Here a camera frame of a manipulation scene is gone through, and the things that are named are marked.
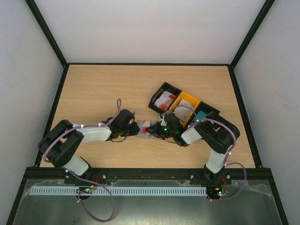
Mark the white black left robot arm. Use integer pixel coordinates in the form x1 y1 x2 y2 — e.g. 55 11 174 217
38 109 140 176

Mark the black bin with teal cards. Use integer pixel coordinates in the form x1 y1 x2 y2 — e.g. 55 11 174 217
188 101 220 125

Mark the black card bin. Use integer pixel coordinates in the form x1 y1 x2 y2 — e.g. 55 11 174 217
148 82 182 114

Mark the teal cards stack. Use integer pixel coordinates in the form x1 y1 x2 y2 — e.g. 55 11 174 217
192 111 207 123

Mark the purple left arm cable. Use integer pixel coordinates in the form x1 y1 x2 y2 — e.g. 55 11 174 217
43 98 122 222

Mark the red white cards stack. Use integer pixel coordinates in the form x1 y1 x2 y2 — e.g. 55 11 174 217
154 91 176 112

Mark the black mounting rail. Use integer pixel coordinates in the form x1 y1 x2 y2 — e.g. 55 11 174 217
22 167 274 186

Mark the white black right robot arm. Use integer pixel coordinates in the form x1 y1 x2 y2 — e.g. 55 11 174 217
146 112 240 184

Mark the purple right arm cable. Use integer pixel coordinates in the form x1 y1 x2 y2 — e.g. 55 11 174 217
158 105 247 203

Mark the white slotted cable duct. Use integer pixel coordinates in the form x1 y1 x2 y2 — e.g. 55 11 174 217
29 186 207 196

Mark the black enclosure frame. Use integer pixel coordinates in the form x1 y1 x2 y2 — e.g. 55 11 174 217
0 0 300 225

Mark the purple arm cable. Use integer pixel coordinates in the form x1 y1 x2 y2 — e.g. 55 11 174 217
43 98 122 222
158 105 247 203

